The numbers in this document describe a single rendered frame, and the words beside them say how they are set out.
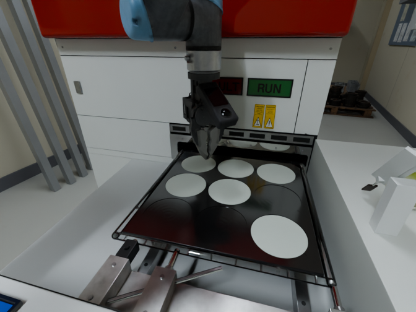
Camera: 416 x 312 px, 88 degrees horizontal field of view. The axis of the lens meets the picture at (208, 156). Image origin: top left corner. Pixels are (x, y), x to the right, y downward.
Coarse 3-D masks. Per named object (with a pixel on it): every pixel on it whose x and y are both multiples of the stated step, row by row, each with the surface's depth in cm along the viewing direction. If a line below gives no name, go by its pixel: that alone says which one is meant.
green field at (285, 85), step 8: (256, 80) 59; (264, 80) 58; (272, 80) 58; (280, 80) 57; (256, 88) 60; (264, 88) 59; (272, 88) 59; (280, 88) 58; (288, 88) 58; (288, 96) 58
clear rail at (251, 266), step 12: (120, 240) 39; (144, 240) 38; (156, 240) 38; (180, 252) 36; (192, 252) 36; (204, 252) 36; (228, 264) 35; (240, 264) 34; (252, 264) 34; (264, 264) 34; (288, 276) 33; (300, 276) 32; (312, 276) 32
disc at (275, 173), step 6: (258, 168) 60; (264, 168) 60; (270, 168) 60; (276, 168) 60; (282, 168) 60; (288, 168) 60; (258, 174) 58; (264, 174) 58; (270, 174) 58; (276, 174) 58; (282, 174) 58; (288, 174) 58; (294, 174) 58; (270, 180) 55; (276, 180) 55; (282, 180) 55; (288, 180) 55
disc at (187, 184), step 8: (176, 176) 57; (184, 176) 57; (192, 176) 57; (200, 176) 57; (168, 184) 53; (176, 184) 53; (184, 184) 53; (192, 184) 53; (200, 184) 53; (168, 192) 51; (176, 192) 51; (184, 192) 51; (192, 192) 51; (200, 192) 51
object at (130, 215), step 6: (180, 156) 67; (174, 162) 63; (168, 168) 60; (162, 174) 57; (156, 180) 55; (156, 186) 53; (150, 192) 50; (144, 198) 48; (138, 204) 46; (132, 210) 45; (138, 210) 45; (126, 216) 43; (132, 216) 44; (126, 222) 42; (120, 228) 40
